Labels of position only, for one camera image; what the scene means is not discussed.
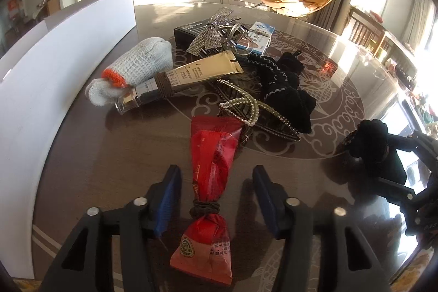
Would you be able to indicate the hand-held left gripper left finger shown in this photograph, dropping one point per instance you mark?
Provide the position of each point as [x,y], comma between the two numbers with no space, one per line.
[167,203]

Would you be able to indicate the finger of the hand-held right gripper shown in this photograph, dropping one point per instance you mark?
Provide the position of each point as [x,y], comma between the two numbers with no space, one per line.
[397,190]
[403,145]

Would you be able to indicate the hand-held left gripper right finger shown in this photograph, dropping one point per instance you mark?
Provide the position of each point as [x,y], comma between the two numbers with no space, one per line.
[265,203]

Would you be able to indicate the black cloth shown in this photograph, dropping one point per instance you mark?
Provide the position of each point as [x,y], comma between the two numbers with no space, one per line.
[371,138]

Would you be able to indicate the red snack packet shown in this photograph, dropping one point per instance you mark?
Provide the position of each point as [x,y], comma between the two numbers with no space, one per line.
[212,155]

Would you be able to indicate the white foam board barrier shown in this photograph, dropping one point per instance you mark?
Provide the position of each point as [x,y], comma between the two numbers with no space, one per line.
[41,100]

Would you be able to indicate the black printed box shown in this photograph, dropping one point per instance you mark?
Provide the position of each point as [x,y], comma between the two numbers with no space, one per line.
[183,35]

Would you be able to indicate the rhinestone bow hair claw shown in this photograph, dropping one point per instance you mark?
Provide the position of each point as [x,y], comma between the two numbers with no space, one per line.
[208,33]

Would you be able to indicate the cluttered side shelf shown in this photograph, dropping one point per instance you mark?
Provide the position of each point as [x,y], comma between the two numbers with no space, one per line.
[400,56]

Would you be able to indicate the pearl hair claw clip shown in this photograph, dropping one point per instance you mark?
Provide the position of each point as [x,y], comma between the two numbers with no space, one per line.
[255,107]

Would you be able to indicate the black knit glove white stitching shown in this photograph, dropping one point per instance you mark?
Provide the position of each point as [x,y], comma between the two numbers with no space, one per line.
[287,86]

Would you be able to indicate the wooden slatted chair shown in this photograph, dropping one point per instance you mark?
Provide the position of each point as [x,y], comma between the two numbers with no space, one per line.
[362,27]

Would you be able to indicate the gold cosmetic tube clear cap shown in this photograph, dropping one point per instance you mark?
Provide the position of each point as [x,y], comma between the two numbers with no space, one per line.
[202,69]

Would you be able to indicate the white knit glove orange cuff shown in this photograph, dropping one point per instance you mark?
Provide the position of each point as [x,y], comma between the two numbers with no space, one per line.
[143,61]

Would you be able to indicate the blue white medicine box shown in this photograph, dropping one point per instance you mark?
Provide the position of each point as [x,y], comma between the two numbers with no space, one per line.
[258,37]

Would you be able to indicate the wooden sideboard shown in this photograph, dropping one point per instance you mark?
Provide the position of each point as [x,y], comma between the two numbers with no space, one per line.
[53,4]

